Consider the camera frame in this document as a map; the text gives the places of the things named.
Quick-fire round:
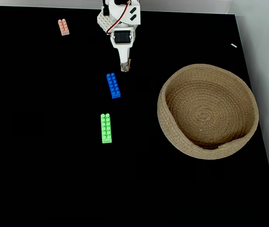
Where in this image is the blue lego block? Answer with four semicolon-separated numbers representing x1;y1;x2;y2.
106;72;121;99

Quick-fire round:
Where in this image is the pink lego block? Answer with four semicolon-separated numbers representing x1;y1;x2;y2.
57;18;70;36

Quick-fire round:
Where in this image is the green lego block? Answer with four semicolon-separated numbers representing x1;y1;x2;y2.
100;113;113;144

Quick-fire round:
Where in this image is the red white black servo cable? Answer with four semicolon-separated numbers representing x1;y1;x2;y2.
106;0;132;35

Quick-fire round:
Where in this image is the woven rope basket tray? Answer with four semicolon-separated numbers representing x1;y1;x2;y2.
157;63;260;160

